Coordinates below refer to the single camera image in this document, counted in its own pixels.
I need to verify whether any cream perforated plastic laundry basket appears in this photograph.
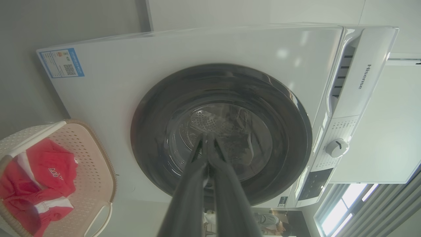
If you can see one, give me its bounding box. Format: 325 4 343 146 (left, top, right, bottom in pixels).
0 119 117 237

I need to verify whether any white detergent drawer front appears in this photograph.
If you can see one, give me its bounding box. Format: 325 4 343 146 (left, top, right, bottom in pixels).
326 28 399 119

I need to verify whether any blue energy label sticker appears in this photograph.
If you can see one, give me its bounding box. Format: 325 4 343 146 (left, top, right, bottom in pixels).
38 48 85 79

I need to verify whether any bright window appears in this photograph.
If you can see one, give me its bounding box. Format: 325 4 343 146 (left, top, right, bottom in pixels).
314 183 379 236

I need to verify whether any red garment with white stripes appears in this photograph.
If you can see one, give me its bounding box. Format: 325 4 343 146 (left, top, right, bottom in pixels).
0 138 79 237

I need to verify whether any white washing machine dial knob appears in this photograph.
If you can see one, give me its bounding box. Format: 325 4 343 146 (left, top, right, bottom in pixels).
325 138 350 158

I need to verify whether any dark round washing machine door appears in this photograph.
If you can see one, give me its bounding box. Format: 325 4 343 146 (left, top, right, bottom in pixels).
130 63 312 206

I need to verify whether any grey curtain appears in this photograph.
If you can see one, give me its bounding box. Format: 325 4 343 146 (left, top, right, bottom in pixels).
332 164 421 237

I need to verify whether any white Hisense washing machine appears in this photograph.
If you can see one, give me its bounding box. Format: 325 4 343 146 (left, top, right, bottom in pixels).
36 23 399 209

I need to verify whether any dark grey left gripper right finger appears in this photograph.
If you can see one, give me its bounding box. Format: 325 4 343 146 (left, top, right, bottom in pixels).
207 133 264 237

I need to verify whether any black washing machine display panel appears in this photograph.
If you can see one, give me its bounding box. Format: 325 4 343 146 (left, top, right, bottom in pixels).
297 168 334 201

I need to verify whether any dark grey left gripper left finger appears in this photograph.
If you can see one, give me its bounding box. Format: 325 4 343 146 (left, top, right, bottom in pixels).
157 133 209 237

